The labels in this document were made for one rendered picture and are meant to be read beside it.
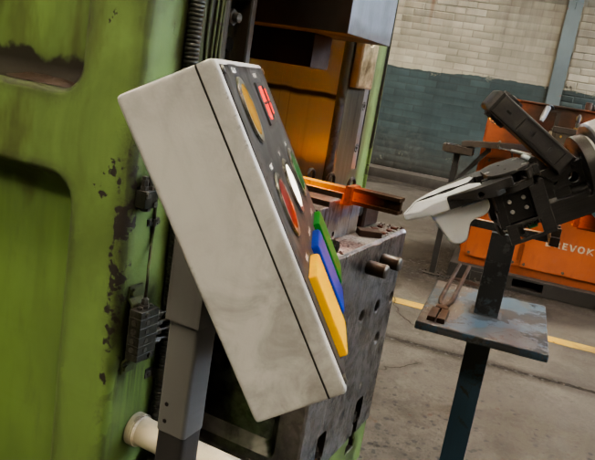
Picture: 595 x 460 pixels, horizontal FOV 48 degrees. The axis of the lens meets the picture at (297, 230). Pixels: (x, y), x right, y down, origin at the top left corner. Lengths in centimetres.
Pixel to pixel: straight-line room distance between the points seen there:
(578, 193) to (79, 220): 66
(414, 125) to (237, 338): 837
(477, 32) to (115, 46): 800
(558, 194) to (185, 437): 49
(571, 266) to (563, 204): 403
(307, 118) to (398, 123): 738
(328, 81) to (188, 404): 94
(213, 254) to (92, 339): 54
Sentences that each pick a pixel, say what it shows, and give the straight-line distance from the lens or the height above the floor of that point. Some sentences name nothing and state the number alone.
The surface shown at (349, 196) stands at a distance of 123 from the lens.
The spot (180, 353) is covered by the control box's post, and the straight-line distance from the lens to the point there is 73.
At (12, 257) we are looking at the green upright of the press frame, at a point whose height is 83.
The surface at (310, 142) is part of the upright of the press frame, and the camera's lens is 153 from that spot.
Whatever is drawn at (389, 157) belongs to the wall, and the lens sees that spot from 893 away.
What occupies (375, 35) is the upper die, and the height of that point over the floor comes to 128.
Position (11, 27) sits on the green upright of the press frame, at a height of 119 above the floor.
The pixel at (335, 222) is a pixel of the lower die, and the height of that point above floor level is 95.
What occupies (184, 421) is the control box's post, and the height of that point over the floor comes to 82.
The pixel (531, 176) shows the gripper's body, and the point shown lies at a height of 113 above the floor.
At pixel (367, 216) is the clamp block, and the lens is 138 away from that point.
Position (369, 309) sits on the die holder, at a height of 77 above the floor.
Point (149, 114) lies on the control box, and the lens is 51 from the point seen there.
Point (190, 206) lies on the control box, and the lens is 52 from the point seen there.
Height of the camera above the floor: 120
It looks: 13 degrees down
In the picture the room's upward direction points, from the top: 9 degrees clockwise
